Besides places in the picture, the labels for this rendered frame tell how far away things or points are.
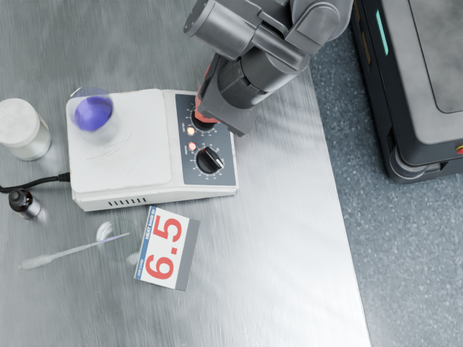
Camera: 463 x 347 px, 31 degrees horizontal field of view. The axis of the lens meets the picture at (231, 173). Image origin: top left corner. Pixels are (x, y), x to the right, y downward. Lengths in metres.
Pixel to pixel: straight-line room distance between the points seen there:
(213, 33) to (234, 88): 0.09
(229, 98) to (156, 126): 0.11
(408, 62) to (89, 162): 0.75
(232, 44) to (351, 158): 1.04
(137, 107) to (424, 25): 0.73
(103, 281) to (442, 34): 0.83
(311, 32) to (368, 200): 1.05
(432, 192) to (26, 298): 1.06
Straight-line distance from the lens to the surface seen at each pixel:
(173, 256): 1.02
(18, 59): 1.15
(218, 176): 1.01
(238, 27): 0.83
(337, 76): 1.91
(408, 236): 1.83
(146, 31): 1.13
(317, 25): 0.81
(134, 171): 0.97
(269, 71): 0.85
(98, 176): 0.98
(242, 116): 0.93
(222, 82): 0.91
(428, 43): 1.57
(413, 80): 1.54
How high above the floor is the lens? 1.77
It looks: 75 degrees down
